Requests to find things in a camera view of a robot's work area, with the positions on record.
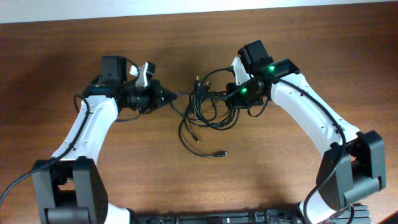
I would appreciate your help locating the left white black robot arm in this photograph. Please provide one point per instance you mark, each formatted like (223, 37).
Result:
(68, 186)

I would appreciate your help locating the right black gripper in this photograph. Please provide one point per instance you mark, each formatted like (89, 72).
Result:
(235, 101)

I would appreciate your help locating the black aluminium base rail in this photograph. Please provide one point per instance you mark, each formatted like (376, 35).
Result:
(271, 216)

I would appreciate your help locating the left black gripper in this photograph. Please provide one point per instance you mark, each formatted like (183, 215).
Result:
(155, 90)

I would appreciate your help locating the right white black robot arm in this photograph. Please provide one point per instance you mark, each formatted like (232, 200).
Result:
(353, 164)

